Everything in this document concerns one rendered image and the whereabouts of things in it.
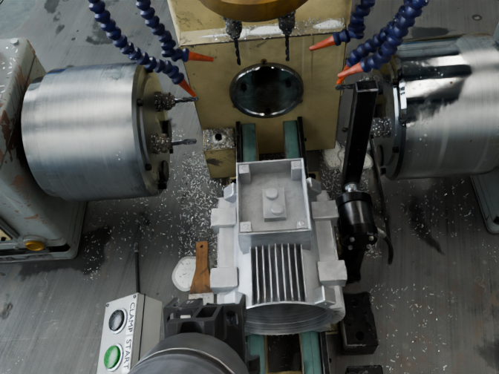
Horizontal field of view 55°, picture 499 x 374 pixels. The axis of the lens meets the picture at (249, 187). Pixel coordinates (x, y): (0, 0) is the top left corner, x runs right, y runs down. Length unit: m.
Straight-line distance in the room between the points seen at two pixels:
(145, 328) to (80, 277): 0.40
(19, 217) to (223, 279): 0.45
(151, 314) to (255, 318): 0.18
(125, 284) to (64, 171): 0.30
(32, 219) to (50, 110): 0.23
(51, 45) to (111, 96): 0.78
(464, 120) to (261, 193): 0.34
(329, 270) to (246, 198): 0.16
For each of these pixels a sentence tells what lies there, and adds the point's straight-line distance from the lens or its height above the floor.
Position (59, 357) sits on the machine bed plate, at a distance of 1.05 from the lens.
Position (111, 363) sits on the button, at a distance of 0.71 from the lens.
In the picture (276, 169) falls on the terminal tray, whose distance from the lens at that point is 0.73.
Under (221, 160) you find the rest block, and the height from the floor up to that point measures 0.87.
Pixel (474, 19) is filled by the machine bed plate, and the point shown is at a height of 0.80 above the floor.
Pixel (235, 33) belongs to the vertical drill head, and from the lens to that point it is 0.72.
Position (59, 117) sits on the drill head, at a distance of 0.85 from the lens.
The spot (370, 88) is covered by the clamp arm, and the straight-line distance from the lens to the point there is 0.66.
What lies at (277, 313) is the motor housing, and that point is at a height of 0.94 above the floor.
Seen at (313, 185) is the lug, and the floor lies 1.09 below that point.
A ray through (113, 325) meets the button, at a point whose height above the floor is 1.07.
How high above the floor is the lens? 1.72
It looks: 58 degrees down
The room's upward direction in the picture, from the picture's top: 9 degrees counter-clockwise
